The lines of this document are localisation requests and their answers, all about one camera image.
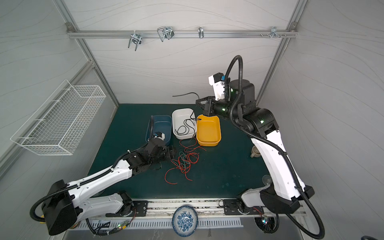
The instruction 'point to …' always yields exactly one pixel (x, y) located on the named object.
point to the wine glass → (266, 179)
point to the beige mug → (255, 152)
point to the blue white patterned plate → (185, 221)
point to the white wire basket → (58, 125)
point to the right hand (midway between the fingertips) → (199, 97)
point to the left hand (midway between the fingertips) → (175, 149)
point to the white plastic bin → (184, 123)
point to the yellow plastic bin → (208, 130)
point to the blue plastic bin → (162, 123)
